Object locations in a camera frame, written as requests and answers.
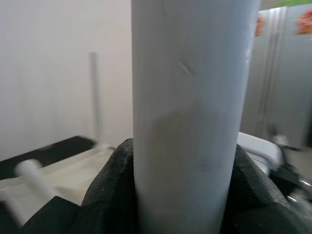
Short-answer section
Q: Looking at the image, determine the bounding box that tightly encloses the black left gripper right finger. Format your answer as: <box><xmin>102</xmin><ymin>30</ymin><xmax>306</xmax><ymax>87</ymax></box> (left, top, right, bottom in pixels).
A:
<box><xmin>220</xmin><ymin>144</ymin><xmax>312</xmax><ymax>234</ymax></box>

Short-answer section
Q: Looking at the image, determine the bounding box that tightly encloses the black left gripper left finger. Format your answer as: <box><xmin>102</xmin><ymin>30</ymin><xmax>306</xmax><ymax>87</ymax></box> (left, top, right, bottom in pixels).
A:
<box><xmin>23</xmin><ymin>137</ymin><xmax>138</xmax><ymax>234</ymax></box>

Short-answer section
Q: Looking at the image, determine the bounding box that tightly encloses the black tablecloth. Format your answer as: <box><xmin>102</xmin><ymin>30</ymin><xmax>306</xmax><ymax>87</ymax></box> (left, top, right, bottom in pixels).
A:
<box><xmin>0</xmin><ymin>135</ymin><xmax>96</xmax><ymax>172</ymax></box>

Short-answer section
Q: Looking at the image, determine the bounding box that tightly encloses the silver refrigerator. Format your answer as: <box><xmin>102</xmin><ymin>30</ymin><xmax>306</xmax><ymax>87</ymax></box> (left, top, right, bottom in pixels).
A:
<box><xmin>239</xmin><ymin>6</ymin><xmax>312</xmax><ymax>150</ymax></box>

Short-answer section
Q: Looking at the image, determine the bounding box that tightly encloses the red flower sticker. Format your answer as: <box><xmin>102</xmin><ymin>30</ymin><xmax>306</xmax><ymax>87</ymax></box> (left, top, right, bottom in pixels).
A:
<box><xmin>294</xmin><ymin>10</ymin><xmax>312</xmax><ymax>35</ymax></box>
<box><xmin>254</xmin><ymin>14</ymin><xmax>267</xmax><ymax>38</ymax></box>

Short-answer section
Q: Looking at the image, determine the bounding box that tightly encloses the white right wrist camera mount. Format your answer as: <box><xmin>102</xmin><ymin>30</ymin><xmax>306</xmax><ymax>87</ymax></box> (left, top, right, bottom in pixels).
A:
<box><xmin>237</xmin><ymin>131</ymin><xmax>284</xmax><ymax>172</ymax></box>

